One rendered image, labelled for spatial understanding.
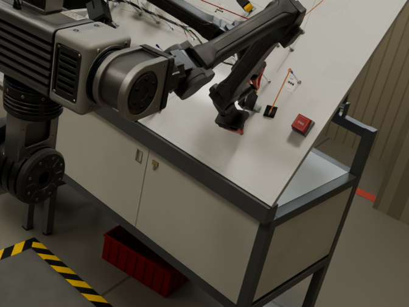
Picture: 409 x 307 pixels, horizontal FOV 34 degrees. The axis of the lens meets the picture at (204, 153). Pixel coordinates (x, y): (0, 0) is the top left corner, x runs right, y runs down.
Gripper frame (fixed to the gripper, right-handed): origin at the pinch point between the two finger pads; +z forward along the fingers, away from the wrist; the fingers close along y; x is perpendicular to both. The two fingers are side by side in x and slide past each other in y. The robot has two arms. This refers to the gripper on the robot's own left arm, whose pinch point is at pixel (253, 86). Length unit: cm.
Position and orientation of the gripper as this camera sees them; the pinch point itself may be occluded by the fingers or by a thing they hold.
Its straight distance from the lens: 226.3
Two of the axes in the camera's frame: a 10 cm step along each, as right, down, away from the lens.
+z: 2.3, 6.7, 7.1
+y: -8.4, -2.3, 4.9
